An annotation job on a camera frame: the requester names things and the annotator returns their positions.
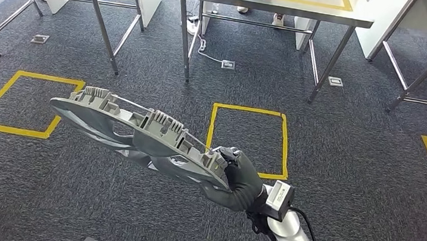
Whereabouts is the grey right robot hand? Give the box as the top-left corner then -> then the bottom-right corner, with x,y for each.
198,144 -> 268,215

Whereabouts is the silver plastic wheel hubcap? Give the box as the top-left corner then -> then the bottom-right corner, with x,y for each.
42,82 -> 240,190

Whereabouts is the grey floor socket box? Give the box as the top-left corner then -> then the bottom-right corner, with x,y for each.
327,75 -> 345,89
29,33 -> 51,46
220,58 -> 236,71

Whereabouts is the white power strip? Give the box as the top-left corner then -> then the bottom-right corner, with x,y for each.
185,17 -> 202,36

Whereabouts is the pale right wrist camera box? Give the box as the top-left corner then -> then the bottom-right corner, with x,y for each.
264,179 -> 297,224

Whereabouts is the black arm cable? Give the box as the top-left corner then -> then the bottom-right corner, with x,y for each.
286,208 -> 325,241

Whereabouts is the white power cable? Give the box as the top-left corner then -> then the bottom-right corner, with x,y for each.
194,33 -> 227,64

